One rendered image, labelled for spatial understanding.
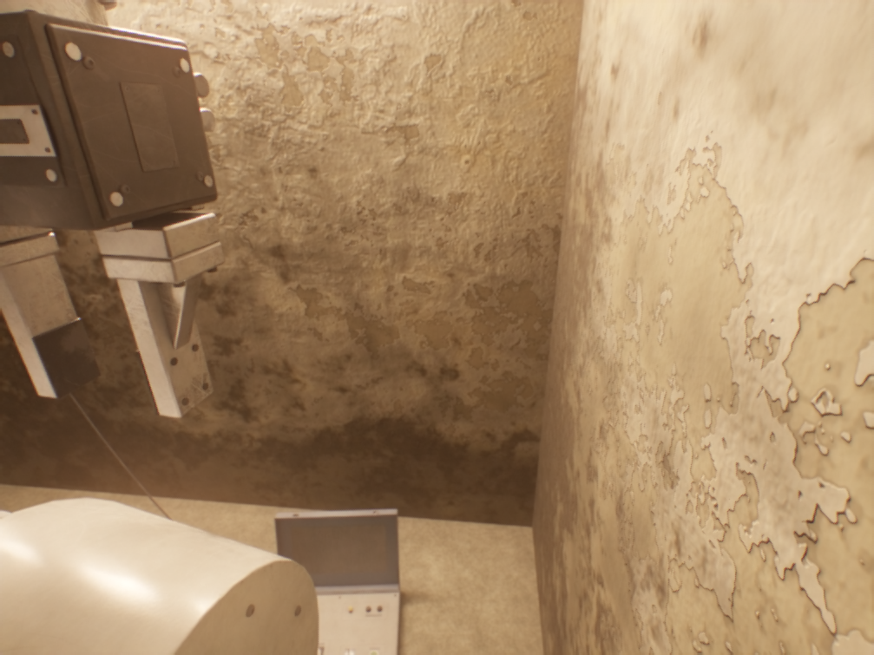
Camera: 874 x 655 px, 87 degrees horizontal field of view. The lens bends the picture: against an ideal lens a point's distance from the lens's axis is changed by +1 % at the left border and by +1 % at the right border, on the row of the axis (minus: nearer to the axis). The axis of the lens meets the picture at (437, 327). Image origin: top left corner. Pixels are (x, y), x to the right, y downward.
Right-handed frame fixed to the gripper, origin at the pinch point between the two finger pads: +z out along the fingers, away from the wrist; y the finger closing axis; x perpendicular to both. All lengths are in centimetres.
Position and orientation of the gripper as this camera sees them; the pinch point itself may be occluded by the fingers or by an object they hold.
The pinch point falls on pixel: (116, 364)
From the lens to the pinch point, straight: 56.9
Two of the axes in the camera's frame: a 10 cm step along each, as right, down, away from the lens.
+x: 2.4, -4.1, 8.8
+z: 0.1, 9.1, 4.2
